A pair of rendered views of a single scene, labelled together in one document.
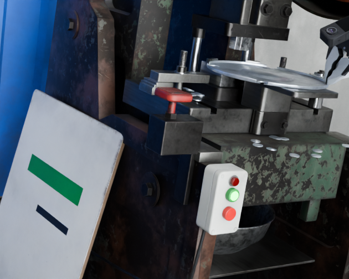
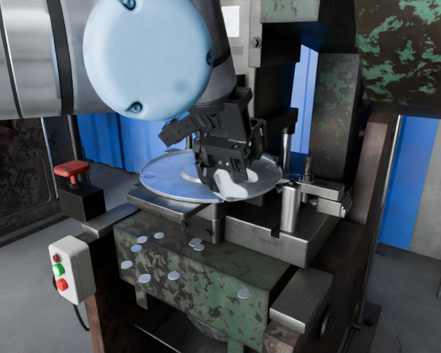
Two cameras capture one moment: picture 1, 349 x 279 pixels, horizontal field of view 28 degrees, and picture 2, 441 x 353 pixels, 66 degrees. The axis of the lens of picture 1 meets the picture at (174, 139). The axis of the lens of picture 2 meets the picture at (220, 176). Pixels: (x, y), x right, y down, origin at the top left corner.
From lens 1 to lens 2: 164 cm
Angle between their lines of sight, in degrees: 65
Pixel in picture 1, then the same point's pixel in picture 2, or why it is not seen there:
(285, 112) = (208, 218)
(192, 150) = (80, 218)
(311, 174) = (218, 303)
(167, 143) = (63, 205)
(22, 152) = not seen: hidden behind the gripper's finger
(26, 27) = not seen: hidden behind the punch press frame
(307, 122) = (264, 242)
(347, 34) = (171, 131)
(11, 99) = not seen: hidden behind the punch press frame
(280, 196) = (184, 306)
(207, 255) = (94, 312)
